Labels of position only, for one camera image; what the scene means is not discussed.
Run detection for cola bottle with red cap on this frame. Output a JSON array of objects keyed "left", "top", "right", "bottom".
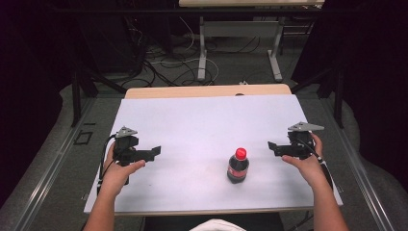
[{"left": 226, "top": 146, "right": 250, "bottom": 185}]

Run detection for wooden table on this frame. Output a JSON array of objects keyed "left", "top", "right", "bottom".
[{"left": 123, "top": 83, "right": 293, "bottom": 100}]

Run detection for black horizontal bar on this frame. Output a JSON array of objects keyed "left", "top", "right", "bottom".
[{"left": 52, "top": 8, "right": 408, "bottom": 15}]

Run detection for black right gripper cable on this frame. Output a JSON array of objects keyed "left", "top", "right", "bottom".
[{"left": 297, "top": 138, "right": 335, "bottom": 191}]

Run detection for black floor cables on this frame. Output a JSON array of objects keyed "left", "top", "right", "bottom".
[{"left": 123, "top": 17, "right": 263, "bottom": 89}]

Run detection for person's right hand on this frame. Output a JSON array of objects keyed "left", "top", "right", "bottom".
[{"left": 281, "top": 132, "right": 327, "bottom": 191}]

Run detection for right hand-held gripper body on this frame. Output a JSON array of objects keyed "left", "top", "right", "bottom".
[{"left": 287, "top": 121, "right": 325, "bottom": 161}]

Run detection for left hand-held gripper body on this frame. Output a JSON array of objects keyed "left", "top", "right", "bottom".
[{"left": 113, "top": 126, "right": 142, "bottom": 186}]

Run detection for white table mat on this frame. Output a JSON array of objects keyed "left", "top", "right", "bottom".
[{"left": 83, "top": 93, "right": 344, "bottom": 216}]

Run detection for dark curtain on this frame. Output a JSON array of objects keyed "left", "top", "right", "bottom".
[
  {"left": 291, "top": 0, "right": 408, "bottom": 193},
  {"left": 0, "top": 0, "right": 81, "bottom": 208}
]

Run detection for black metal stand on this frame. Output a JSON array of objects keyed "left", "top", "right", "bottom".
[
  {"left": 70, "top": 67, "right": 128, "bottom": 128},
  {"left": 290, "top": 65, "right": 346, "bottom": 130}
]

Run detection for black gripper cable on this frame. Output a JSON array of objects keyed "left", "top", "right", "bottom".
[
  {"left": 96, "top": 134, "right": 117, "bottom": 194},
  {"left": 297, "top": 138, "right": 335, "bottom": 191}
]

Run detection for person's left hand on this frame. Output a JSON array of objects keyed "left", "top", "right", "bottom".
[{"left": 101, "top": 141, "right": 146, "bottom": 197}]

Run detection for metal floor rail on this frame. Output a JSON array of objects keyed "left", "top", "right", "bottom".
[
  {"left": 317, "top": 95, "right": 396, "bottom": 231},
  {"left": 12, "top": 95, "right": 97, "bottom": 231}
]

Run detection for person's white shirt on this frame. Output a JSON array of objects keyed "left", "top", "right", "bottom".
[{"left": 189, "top": 218, "right": 247, "bottom": 231}]

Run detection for person's dark lap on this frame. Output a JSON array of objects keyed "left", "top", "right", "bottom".
[{"left": 143, "top": 213, "right": 285, "bottom": 231}]

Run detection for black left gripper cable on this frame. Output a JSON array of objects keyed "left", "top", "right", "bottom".
[{"left": 96, "top": 134, "right": 117, "bottom": 194}]

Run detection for white floor cable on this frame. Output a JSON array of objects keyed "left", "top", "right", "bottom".
[{"left": 149, "top": 16, "right": 220, "bottom": 87}]

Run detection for desk with white legs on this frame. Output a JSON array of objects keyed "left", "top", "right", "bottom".
[{"left": 178, "top": 0, "right": 326, "bottom": 83}]

